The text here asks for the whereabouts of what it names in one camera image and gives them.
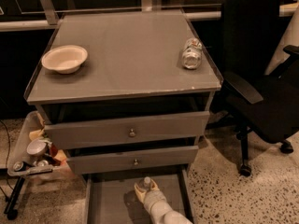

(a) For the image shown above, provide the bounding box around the grey drawer cabinet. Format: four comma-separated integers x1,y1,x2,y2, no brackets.
23,8,224,224

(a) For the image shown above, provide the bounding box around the clear plastic bin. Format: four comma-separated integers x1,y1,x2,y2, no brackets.
7,111,74,180

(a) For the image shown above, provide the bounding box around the black stand leg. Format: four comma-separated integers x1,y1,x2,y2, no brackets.
4,176,25,220

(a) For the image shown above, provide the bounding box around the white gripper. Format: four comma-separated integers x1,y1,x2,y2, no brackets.
134,181,167,213

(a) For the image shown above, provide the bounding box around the black office chair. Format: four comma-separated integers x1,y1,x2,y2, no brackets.
212,0,299,176

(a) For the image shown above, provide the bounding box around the crushed aluminium can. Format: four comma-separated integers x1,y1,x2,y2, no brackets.
182,37,203,70

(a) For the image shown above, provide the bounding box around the silver can in bin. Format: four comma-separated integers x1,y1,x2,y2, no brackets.
26,139,48,157

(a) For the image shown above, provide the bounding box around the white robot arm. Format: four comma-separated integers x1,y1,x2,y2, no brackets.
134,180,193,224

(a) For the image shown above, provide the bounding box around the middle grey drawer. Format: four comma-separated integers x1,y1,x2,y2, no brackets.
67,146,198,175

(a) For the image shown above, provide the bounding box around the clear plastic water bottle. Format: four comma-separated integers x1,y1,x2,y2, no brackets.
138,176,151,191

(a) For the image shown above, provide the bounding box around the top grey drawer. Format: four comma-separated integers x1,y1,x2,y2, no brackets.
45,111,209,149

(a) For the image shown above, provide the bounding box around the white paper bowl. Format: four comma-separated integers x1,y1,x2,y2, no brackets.
41,45,88,75

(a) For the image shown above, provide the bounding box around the bottom grey open drawer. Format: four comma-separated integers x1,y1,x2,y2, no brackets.
83,166,197,224

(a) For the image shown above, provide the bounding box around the metal window rail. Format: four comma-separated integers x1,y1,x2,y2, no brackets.
0,0,298,32

